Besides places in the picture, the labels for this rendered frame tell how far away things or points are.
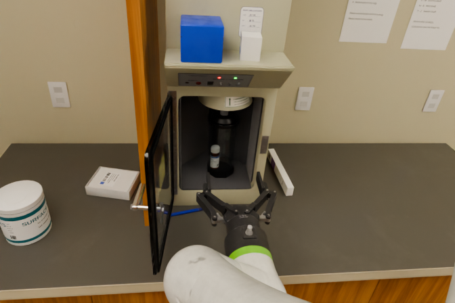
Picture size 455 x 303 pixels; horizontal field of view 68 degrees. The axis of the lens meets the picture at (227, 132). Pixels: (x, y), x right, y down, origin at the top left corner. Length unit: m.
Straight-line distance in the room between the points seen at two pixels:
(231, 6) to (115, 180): 0.75
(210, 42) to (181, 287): 0.53
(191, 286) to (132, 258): 0.60
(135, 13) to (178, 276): 0.56
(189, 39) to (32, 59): 0.84
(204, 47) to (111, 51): 0.66
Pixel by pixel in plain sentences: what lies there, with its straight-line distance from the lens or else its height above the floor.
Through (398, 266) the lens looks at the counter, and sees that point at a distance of 1.23.
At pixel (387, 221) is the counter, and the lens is 1.36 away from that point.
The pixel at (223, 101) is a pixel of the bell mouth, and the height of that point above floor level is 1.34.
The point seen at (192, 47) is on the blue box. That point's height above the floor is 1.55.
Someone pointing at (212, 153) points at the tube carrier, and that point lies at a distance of 1.18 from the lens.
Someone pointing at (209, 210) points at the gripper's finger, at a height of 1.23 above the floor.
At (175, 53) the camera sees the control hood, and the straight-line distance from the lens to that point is 0.89.
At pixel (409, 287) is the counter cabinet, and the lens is 1.39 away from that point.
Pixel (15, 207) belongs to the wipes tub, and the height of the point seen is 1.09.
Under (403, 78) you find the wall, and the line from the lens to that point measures 1.72.
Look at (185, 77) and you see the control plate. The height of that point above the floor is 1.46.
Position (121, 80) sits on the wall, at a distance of 1.46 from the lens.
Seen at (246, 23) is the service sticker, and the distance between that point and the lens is 0.92.
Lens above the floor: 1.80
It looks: 32 degrees down
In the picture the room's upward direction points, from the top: 5 degrees clockwise
